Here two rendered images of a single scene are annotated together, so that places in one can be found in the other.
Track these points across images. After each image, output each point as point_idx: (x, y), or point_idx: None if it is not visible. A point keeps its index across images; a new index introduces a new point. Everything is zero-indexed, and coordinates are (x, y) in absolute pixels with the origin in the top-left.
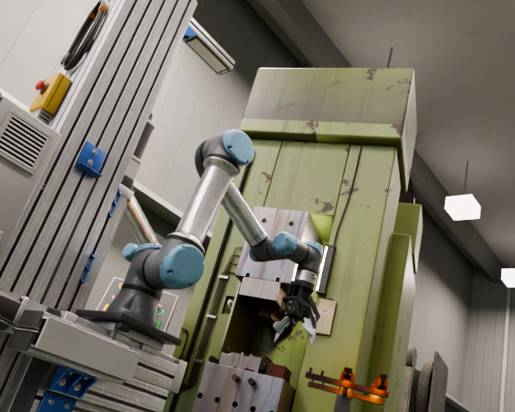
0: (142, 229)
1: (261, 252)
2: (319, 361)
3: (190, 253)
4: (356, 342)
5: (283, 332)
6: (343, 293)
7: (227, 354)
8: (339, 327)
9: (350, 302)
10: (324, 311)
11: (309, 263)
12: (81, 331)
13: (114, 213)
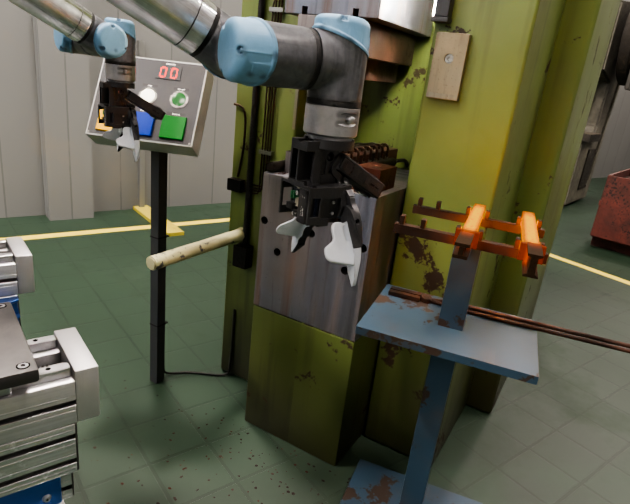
0: (35, 4)
1: (214, 65)
2: (440, 146)
3: None
4: (504, 108)
5: (304, 235)
6: (484, 13)
7: None
8: (475, 83)
9: (497, 32)
10: (447, 55)
11: (330, 86)
12: None
13: None
